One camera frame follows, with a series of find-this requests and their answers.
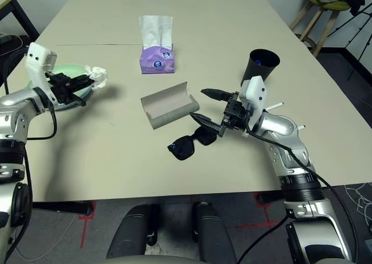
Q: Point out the grey glasses case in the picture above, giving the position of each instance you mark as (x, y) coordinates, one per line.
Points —
(171, 115)

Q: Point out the blue capped pen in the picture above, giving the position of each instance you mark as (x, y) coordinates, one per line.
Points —
(257, 62)

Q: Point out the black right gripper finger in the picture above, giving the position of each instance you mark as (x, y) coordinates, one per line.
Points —
(207, 124)
(216, 94)

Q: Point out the black sunglasses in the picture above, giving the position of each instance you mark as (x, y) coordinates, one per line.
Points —
(183, 149)

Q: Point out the purple tissue pack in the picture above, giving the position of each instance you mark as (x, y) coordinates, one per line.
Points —
(157, 63)

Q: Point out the black cup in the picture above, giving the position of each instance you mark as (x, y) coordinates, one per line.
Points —
(261, 69)

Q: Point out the black table foot bar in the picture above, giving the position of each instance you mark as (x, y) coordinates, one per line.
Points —
(58, 208)
(270, 198)

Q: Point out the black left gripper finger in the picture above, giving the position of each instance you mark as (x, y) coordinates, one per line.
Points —
(82, 85)
(82, 78)

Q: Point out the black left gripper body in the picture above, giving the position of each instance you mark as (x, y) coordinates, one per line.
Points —
(61, 85)

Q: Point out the dark grey left robot leg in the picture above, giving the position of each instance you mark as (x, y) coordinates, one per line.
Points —
(130, 232)

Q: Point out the beige side table black legs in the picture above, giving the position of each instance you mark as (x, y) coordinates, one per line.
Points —
(5, 0)

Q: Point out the grey power strip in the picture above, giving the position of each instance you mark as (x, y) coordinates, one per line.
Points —
(4, 37)

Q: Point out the dark grey robot leg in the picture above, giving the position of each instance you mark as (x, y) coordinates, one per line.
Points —
(130, 232)
(212, 232)

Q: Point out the green stool with wooden legs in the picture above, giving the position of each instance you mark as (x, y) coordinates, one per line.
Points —
(334, 5)

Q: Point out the dark grey right robot leg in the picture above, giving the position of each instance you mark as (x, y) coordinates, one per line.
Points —
(212, 232)

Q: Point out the grey robot torso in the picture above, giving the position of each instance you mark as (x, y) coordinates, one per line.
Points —
(145, 260)

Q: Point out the white pen with blue cap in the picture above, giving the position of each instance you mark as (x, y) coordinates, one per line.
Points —
(300, 127)
(276, 105)

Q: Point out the white tissue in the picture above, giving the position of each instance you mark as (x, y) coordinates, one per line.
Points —
(98, 73)

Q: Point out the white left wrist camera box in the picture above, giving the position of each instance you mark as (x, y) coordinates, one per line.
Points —
(36, 54)

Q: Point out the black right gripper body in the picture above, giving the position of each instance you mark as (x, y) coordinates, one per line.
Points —
(234, 114)

